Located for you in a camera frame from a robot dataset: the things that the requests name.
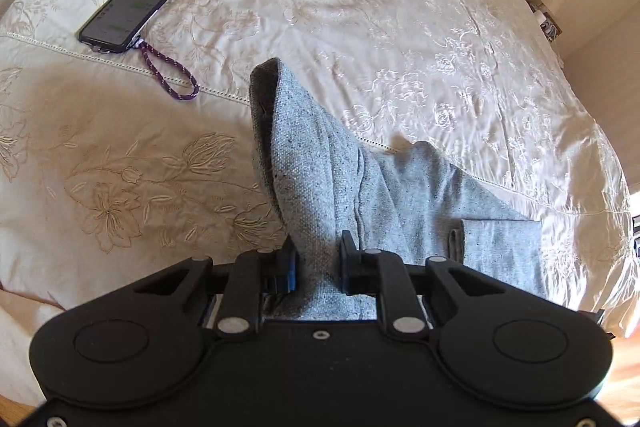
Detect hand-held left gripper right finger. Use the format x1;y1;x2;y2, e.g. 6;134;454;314
339;231;506;342

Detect cream embroidered bedspread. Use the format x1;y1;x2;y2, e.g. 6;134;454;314
0;0;636;343

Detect black smartphone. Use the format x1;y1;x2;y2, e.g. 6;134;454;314
77;0;185;54

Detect purple braided phone strap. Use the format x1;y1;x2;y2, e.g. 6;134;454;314
135;39;200;102

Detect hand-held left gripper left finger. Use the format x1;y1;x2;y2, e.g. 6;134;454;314
134;234;301;342

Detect grey-blue speckled pants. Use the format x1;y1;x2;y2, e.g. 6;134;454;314
249;58;548;322

